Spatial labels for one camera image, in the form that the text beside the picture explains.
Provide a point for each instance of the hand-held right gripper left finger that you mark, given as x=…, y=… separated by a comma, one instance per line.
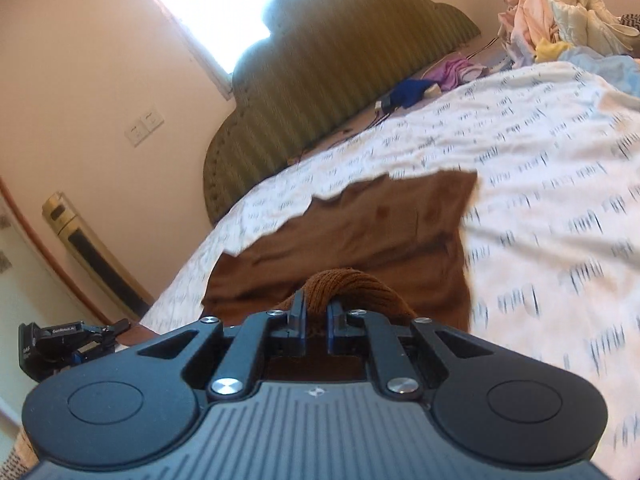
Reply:
x=300, y=317

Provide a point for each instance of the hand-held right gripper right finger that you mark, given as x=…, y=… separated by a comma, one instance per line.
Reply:
x=334, y=322

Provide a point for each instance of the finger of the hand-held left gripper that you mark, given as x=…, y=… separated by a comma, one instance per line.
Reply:
x=116, y=331
x=97, y=351

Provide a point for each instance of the brown knit sweater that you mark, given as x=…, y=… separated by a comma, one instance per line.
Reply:
x=375, y=230

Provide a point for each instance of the pink clothes pile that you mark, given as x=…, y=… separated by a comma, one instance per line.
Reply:
x=525, y=20

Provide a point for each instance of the standing air conditioner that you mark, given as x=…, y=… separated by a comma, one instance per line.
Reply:
x=87, y=247

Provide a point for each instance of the small white charger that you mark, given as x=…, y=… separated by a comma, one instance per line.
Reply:
x=384, y=105

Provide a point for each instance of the olive padded headboard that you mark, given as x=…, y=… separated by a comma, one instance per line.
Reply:
x=325, y=60

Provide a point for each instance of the white script-printed duvet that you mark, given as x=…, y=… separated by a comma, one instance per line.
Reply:
x=550, y=160

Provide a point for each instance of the purple cloth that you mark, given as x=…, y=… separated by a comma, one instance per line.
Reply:
x=452, y=72

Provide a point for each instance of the window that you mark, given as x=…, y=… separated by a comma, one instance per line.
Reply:
x=220, y=10

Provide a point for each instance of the yellow cloth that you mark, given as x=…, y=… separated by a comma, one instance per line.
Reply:
x=550, y=51

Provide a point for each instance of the light blue cloth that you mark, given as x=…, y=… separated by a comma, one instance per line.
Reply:
x=607, y=67

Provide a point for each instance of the cream quilted jacket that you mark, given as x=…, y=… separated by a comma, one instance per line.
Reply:
x=585, y=12

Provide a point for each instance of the white wall socket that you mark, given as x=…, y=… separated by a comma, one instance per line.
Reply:
x=135, y=134
x=153, y=119

